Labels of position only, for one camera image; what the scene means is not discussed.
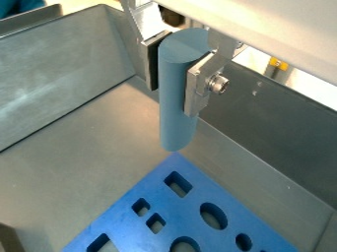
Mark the blue oval peg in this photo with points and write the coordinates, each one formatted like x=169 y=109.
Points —
x=181 y=49

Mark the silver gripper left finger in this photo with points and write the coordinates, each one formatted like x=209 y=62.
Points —
x=144 y=19

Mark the grey metal bin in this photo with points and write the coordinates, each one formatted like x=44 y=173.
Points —
x=76 y=148

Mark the blue shape-sorting board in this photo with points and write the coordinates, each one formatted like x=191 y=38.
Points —
x=177 y=206

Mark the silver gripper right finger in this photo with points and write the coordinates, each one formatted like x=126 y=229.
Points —
x=205 y=78

